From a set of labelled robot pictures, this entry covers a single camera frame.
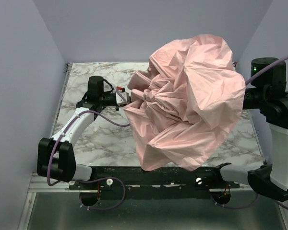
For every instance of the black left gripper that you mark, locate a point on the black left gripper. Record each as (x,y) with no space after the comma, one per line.
(112,98)

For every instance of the pink folding umbrella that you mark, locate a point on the pink folding umbrella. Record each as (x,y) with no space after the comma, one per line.
(186,104)

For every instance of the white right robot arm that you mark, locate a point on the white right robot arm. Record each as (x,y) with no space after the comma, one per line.
(269,95)

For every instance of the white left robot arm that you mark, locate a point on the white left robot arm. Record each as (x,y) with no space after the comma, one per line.
(56,159)

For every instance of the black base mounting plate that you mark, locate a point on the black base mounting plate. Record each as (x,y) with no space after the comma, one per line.
(119,183)

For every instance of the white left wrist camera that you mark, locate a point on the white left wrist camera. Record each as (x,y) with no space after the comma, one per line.
(122,97)

